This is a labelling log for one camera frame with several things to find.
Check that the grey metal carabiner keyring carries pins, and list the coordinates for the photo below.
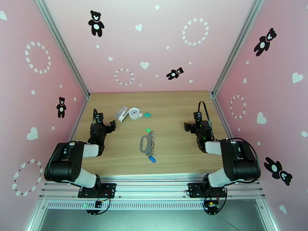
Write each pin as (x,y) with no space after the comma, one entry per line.
(141,144)

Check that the key with green cap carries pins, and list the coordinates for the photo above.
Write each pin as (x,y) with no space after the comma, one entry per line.
(147,130)

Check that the silver keys and rings bunch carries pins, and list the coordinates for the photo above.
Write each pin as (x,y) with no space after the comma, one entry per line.
(152,145)

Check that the key with blue cap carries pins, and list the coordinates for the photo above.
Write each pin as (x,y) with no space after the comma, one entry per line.
(152,159)

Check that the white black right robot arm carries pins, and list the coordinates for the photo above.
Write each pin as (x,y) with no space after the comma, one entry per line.
(240,163)

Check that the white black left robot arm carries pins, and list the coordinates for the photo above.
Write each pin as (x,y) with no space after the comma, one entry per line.
(65,165)

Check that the clear plastic box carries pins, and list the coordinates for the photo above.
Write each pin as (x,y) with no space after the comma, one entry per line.
(120,110)

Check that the white alarm clock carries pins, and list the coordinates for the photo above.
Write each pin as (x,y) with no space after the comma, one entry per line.
(134,113)

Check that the green binder clip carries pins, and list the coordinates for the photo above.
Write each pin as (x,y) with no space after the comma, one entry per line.
(148,114)

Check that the small black connector board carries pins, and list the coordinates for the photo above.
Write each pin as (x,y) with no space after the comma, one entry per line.
(98,203)

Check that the yellow power connector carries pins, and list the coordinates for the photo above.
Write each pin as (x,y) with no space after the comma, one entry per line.
(213,205)

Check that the grey metal panel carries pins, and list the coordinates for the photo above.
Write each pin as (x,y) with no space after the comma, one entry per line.
(154,220)

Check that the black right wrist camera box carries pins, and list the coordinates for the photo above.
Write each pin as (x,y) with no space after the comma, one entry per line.
(197,116)

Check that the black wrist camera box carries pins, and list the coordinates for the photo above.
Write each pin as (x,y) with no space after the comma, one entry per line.
(98,118)
(197,116)

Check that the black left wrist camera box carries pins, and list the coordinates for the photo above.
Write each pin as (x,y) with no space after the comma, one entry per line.
(98,118)

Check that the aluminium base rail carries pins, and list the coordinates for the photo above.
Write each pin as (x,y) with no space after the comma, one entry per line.
(154,187)

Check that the aluminium corner post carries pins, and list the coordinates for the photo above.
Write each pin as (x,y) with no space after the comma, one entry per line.
(60,42)
(237,43)

